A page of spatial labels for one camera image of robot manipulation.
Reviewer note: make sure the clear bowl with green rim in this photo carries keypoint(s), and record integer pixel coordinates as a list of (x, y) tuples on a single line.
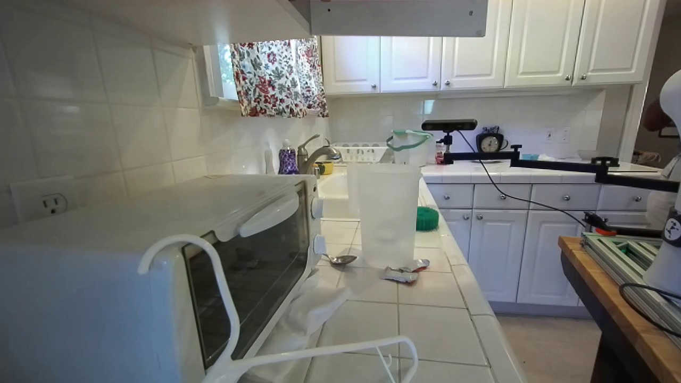
[(409, 141)]

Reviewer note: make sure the white lower kitchen cabinets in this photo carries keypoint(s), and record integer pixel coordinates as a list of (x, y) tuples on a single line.
[(512, 241)]

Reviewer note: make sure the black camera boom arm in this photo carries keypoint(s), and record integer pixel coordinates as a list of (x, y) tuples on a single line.
[(553, 164)]

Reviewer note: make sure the white dish rack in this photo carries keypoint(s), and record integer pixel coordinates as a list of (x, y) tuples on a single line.
[(361, 153)]

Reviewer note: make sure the yellow sponge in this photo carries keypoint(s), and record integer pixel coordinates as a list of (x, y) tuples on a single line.
[(326, 168)]

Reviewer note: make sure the white kitchen cabinets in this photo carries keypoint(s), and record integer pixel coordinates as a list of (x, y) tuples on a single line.
[(512, 241), (481, 42)]

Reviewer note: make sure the metal kitchen faucet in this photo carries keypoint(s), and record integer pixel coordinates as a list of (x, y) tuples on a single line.
[(311, 157)]

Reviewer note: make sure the translucent plastic pitcher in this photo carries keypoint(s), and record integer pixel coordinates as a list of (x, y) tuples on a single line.
[(385, 213)]

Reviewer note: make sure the small dark table clock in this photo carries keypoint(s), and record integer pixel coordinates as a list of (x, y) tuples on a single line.
[(490, 141)]

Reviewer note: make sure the white upper kitchen cabinets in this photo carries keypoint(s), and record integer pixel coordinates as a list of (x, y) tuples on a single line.
[(481, 42)]

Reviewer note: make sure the floral curtain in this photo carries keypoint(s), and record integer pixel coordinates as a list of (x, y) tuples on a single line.
[(280, 76)]

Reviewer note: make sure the white wall outlet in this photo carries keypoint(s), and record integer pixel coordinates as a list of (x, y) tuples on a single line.
[(52, 205)]

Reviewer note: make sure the green round scrubber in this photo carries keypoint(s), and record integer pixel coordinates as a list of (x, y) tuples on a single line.
[(427, 220)]

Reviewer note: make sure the orange black clamp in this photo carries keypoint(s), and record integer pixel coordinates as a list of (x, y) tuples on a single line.
[(600, 229)]

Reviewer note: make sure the black bar camera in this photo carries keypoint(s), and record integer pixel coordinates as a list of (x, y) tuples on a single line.
[(450, 123)]

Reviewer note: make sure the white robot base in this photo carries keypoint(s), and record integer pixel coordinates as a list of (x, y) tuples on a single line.
[(668, 261)]

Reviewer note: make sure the wooden table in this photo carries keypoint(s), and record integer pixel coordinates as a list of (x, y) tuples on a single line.
[(625, 319)]

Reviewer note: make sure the green metal frame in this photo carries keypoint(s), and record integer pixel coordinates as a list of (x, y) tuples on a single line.
[(625, 258)]

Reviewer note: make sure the metal spoon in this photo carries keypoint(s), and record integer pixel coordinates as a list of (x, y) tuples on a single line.
[(343, 259)]

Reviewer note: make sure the white open cabinet door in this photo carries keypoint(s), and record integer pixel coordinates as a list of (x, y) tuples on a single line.
[(396, 17)]

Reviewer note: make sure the white microwave oven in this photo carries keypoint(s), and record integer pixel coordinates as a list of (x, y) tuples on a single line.
[(106, 284)]

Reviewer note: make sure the purple soap bottle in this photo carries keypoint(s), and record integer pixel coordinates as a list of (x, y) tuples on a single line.
[(287, 163)]

